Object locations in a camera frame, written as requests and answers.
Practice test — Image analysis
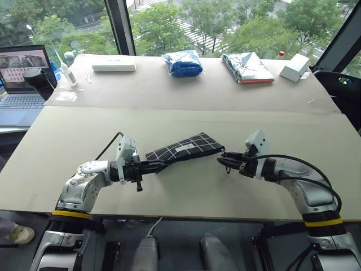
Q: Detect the black round device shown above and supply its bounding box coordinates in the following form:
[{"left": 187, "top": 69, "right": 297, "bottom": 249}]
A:
[{"left": 23, "top": 68, "right": 55, "bottom": 100}]

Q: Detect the silver foil bag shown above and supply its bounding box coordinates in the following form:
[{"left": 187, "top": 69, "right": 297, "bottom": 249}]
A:
[{"left": 220, "top": 51, "right": 275, "bottom": 85}]

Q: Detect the grey rounded shape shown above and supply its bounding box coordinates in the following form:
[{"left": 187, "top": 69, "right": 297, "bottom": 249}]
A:
[
  {"left": 199, "top": 233, "right": 239, "bottom": 271},
  {"left": 132, "top": 236, "right": 159, "bottom": 271}
]

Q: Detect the beige shoe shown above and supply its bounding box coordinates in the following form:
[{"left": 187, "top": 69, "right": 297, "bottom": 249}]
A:
[{"left": 5, "top": 224, "right": 36, "bottom": 245}]

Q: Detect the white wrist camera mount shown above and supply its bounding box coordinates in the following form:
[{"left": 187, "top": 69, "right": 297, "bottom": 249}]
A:
[
  {"left": 244, "top": 129, "right": 270, "bottom": 181},
  {"left": 116, "top": 134, "right": 138, "bottom": 185}
]

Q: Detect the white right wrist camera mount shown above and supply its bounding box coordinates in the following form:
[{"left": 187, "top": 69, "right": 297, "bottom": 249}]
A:
[{"left": 244, "top": 129, "right": 270, "bottom": 181}]

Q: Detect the flat white box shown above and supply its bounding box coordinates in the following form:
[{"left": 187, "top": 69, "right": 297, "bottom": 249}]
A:
[{"left": 91, "top": 59, "right": 138, "bottom": 73}]

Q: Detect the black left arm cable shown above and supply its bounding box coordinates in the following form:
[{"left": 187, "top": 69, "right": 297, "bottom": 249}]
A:
[{"left": 94, "top": 130, "right": 125, "bottom": 162}]

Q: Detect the blue cloth in plastic bag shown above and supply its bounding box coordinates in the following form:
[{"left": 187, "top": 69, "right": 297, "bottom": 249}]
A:
[{"left": 161, "top": 50, "right": 205, "bottom": 78}]

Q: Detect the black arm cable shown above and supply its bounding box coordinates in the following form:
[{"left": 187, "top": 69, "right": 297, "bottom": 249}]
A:
[
  {"left": 94, "top": 130, "right": 125, "bottom": 162},
  {"left": 254, "top": 154, "right": 344, "bottom": 213}
]

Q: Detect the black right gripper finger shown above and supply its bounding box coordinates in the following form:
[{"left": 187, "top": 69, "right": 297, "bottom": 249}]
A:
[
  {"left": 222, "top": 152, "right": 244, "bottom": 162},
  {"left": 216, "top": 158, "right": 241, "bottom": 170}
]

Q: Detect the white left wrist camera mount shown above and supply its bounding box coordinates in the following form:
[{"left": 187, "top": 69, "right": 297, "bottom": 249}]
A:
[{"left": 116, "top": 134, "right": 138, "bottom": 185}]

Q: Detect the teal round object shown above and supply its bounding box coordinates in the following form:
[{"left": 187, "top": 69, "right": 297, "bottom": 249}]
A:
[{"left": 64, "top": 50, "right": 77, "bottom": 67}]

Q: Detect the black floor bracket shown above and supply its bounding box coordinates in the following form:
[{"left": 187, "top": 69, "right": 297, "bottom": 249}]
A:
[{"left": 104, "top": 241, "right": 122, "bottom": 271}]

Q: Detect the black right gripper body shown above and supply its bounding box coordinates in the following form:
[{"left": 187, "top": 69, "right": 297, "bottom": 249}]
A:
[{"left": 239, "top": 149, "right": 259, "bottom": 179}]

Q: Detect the black white-grid fabric pouch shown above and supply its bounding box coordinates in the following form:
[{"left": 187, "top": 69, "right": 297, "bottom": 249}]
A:
[{"left": 144, "top": 132, "right": 232, "bottom": 176}]

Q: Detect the dark slanted window frame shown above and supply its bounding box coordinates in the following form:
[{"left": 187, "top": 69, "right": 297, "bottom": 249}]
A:
[{"left": 308, "top": 0, "right": 361, "bottom": 73}]

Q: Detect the small white cardboard box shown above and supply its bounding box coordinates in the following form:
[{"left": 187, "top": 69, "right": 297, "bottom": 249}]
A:
[{"left": 279, "top": 53, "right": 311, "bottom": 84}]

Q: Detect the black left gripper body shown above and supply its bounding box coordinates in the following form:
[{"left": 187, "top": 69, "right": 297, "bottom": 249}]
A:
[{"left": 124, "top": 156, "right": 148, "bottom": 193}]

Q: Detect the open laptop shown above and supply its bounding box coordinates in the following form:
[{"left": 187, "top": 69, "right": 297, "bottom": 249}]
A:
[{"left": 0, "top": 44, "right": 58, "bottom": 126}]

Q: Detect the dark window pillar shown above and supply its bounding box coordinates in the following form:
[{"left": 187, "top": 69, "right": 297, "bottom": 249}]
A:
[{"left": 103, "top": 0, "right": 137, "bottom": 56}]

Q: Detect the clear plastic bag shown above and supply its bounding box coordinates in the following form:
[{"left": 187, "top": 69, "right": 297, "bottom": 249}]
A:
[{"left": 54, "top": 91, "right": 78, "bottom": 102}]

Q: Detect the white cable under table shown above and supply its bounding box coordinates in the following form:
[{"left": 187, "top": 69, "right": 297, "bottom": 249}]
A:
[{"left": 146, "top": 216, "right": 164, "bottom": 238}]

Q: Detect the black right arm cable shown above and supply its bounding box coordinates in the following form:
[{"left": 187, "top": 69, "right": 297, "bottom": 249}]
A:
[{"left": 254, "top": 154, "right": 344, "bottom": 213}]

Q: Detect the white long-nozzle glue bottle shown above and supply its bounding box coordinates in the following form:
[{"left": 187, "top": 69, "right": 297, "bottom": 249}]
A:
[{"left": 50, "top": 39, "right": 78, "bottom": 88}]

